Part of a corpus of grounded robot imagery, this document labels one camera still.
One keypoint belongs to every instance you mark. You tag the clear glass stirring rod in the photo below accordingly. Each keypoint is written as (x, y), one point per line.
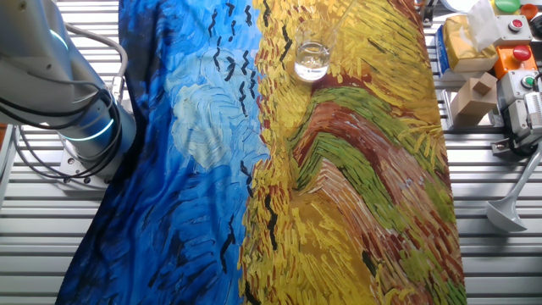
(344, 16)

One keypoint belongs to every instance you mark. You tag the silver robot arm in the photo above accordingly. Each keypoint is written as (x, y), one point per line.
(34, 63)

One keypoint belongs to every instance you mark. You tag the clear glass beaker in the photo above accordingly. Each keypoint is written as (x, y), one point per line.
(312, 59)

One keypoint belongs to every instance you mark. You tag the painted wheatfield tablecloth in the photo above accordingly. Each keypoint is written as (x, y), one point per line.
(190, 169)

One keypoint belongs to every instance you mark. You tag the metal tray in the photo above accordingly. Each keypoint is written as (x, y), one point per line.
(445, 106)

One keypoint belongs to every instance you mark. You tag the light wooden block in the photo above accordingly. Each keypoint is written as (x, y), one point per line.
(468, 103)

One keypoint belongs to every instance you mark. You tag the gold tissue pack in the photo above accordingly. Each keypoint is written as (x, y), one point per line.
(463, 46)

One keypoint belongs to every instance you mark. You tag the grey plastic ladle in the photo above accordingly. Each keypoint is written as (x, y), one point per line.
(504, 216)

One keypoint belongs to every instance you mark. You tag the grey green-button box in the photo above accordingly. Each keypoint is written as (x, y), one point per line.
(510, 87)

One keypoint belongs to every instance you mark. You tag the white pulled-out tissue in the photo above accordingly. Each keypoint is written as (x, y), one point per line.
(482, 21)

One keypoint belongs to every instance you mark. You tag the orange red-button box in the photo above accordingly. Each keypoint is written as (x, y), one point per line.
(504, 63)

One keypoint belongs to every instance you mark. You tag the grey red-button box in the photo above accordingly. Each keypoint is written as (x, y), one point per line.
(504, 36)

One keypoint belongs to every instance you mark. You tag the green dome push button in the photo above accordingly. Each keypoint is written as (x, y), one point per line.
(507, 5)

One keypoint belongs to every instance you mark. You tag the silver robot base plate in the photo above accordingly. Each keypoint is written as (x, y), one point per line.
(74, 169)

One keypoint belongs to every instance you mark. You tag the black mounting bracket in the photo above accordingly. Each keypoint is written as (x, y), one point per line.
(427, 14)

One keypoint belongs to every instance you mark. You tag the small silver mounted camera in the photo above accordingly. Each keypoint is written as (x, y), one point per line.
(527, 118)

